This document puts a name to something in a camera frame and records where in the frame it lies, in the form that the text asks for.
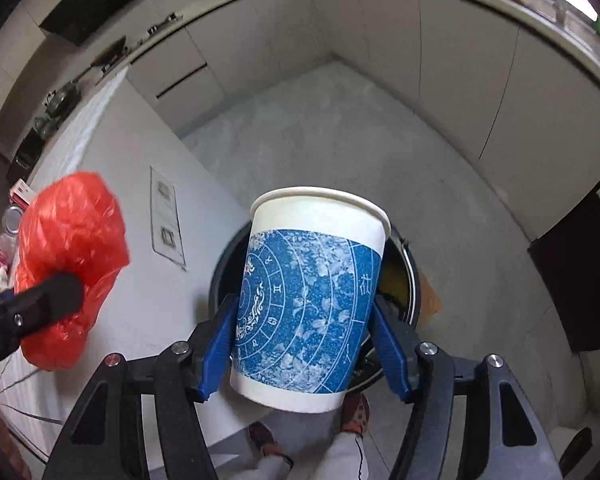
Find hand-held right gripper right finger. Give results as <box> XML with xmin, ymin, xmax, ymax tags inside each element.
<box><xmin>369</xmin><ymin>294</ymin><xmax>563</xmax><ymax>480</ymax></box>

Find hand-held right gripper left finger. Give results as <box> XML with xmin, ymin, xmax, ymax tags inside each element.
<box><xmin>42</xmin><ymin>294</ymin><xmax>242</xmax><ymax>480</ymax></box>

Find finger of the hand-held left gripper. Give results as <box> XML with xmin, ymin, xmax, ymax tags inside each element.
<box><xmin>12</xmin><ymin>272</ymin><xmax>84</xmax><ymax>333</ymax></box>

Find pink packet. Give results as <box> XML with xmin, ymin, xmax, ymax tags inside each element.
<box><xmin>0</xmin><ymin>232</ymin><xmax>18</xmax><ymax>266</ymax></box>

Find red plastic bag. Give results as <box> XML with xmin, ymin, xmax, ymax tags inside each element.
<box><xmin>12</xmin><ymin>171</ymin><xmax>132</xmax><ymax>372</ymax></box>

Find black plastic bucket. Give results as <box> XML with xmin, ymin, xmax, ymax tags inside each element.
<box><xmin>207</xmin><ymin>220</ymin><xmax>422</xmax><ymax>391</ymax></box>

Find blue patterned white paper cup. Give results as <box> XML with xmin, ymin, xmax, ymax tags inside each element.
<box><xmin>229</xmin><ymin>186</ymin><xmax>392</xmax><ymax>415</ymax></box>

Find red patterned shoe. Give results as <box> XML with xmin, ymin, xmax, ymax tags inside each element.
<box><xmin>341</xmin><ymin>392</ymin><xmax>372</xmax><ymax>436</ymax></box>
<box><xmin>247</xmin><ymin>421</ymin><xmax>295</xmax><ymax>471</ymax></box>

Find person's grey trouser leg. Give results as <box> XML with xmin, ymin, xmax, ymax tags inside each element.
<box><xmin>307</xmin><ymin>430</ymin><xmax>371</xmax><ymax>480</ymax></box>

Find beige island table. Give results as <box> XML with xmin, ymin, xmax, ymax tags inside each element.
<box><xmin>27</xmin><ymin>67</ymin><xmax>276</xmax><ymax>476</ymax></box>

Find black toaster oven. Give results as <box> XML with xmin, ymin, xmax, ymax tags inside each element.
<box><xmin>5</xmin><ymin>130</ymin><xmax>43</xmax><ymax>186</ymax></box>

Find table side socket panel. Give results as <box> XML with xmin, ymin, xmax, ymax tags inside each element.
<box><xmin>149</xmin><ymin>164</ymin><xmax>187</xmax><ymax>272</ymax></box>

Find grey pot with lid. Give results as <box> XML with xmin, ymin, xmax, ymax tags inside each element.
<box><xmin>42</xmin><ymin>80</ymin><xmax>81</xmax><ymax>116</ymax></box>

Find black built-in dishwasher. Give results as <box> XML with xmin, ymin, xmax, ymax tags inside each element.
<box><xmin>527</xmin><ymin>157</ymin><xmax>600</xmax><ymax>353</ymax></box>

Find dark wok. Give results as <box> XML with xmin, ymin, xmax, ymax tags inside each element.
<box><xmin>77</xmin><ymin>35</ymin><xmax>131</xmax><ymax>78</ymax></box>

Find black gas stove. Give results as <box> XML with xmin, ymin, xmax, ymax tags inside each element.
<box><xmin>140</xmin><ymin>12</ymin><xmax>183</xmax><ymax>41</ymax></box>

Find beige kitchen base cabinets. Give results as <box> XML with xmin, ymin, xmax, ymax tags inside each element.
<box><xmin>127</xmin><ymin>0</ymin><xmax>600</xmax><ymax>351</ymax></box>

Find black range hood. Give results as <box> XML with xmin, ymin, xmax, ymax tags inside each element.
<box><xmin>39</xmin><ymin>0</ymin><xmax>171</xmax><ymax>46</ymax></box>

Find beige wall cabinets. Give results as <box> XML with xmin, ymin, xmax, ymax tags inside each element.
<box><xmin>0</xmin><ymin>0</ymin><xmax>56</xmax><ymax>158</ymax></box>

